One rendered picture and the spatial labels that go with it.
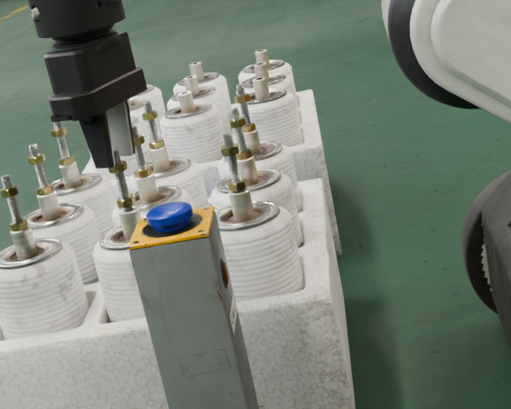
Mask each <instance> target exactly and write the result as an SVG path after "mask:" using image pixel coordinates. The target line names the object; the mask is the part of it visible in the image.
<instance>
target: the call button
mask: <svg viewBox="0 0 511 409"><path fill-rule="evenodd" d="M192 214H193V211H192V207H191V205H190V204H188V203H187V202H182V201H176V202H170V203H166V204H161V205H158V206H157V207H155V208H153V209H151V210H150V211H149V212H148V213H147V215H146V218H147V221H148V224H149V225H150V226H153V228H154V230H155V231H159V232H166V231H172V230H177V229H180V228H183V227H184V226H186V225H188V224H189V222H190V217H191V216H192Z"/></svg>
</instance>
